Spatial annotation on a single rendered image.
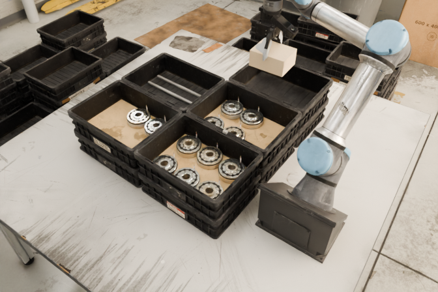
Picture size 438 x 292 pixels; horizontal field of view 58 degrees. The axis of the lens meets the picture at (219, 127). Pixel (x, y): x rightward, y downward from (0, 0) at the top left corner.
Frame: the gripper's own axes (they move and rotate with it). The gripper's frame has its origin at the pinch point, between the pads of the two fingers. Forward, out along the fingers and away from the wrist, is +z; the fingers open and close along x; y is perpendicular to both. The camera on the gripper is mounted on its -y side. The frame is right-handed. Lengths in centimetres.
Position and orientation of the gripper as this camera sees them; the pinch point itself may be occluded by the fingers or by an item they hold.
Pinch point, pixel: (273, 53)
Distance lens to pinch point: 173.6
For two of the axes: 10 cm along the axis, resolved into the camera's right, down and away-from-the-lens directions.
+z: 0.1, 7.5, 6.6
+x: -5.6, 5.5, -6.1
